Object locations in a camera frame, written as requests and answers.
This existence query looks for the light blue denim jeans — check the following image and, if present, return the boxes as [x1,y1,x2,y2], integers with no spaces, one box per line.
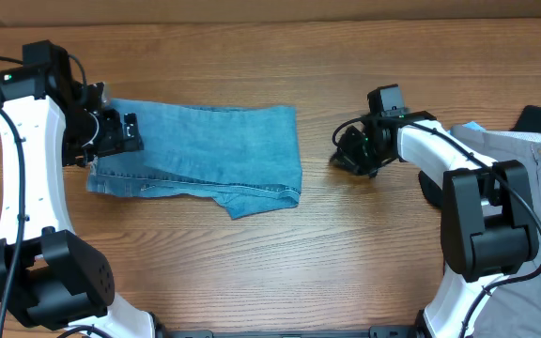
[87,99,302,219]

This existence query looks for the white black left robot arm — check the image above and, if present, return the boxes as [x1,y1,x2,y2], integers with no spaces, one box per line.
[0,40,166,337]

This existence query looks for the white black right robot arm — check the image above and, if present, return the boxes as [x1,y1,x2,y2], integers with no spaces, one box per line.
[330,84,541,337]

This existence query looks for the light blue cloth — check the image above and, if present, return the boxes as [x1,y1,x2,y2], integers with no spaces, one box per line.
[464,121,486,131]

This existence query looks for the grey trousers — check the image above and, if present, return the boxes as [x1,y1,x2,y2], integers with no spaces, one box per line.
[443,122,541,338]

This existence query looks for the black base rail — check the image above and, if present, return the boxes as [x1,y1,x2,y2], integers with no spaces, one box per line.
[165,326,425,338]

